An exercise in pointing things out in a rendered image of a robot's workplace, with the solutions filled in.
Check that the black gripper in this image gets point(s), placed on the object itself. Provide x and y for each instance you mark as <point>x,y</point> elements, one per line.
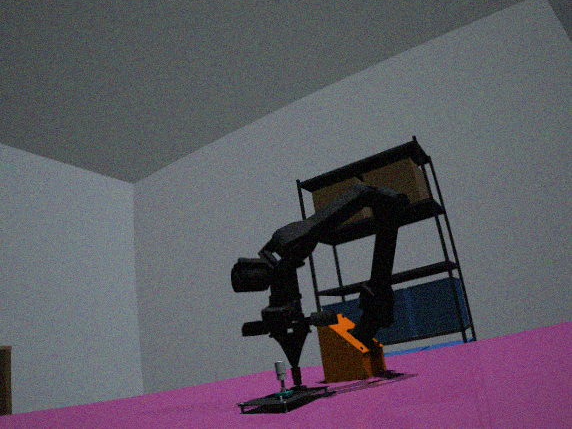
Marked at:
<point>291,343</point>

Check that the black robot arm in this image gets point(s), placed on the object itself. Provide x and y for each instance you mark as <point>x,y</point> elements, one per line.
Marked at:
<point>296,241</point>

